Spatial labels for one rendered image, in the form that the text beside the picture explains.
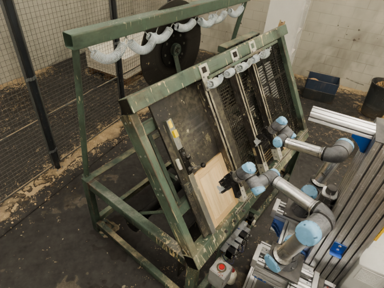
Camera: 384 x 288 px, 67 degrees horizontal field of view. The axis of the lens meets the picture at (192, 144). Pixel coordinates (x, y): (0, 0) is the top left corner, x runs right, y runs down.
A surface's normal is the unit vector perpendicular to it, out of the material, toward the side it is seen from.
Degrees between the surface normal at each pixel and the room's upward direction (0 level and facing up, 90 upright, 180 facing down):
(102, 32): 90
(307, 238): 83
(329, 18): 90
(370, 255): 0
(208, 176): 59
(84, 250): 0
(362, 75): 90
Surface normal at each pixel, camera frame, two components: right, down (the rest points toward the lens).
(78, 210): 0.07, -0.78
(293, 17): -0.47, 0.52
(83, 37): 0.78, 0.43
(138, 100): 0.70, -0.04
